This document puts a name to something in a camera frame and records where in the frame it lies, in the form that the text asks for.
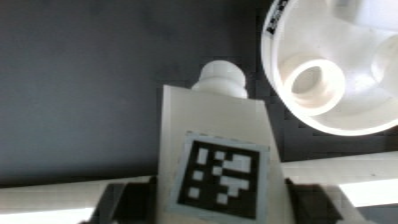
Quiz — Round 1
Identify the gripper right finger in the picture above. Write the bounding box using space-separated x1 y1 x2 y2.
286 179 371 224

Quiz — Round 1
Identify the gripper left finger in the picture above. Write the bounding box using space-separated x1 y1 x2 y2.
78 177 156 224

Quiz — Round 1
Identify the white stool leg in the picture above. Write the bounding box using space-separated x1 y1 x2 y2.
155 60 295 224

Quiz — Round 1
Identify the white round stool seat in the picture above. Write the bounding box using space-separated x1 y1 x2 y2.
261 0 398 136

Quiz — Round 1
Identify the white front fence bar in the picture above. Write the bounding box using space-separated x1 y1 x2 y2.
0 151 398 224

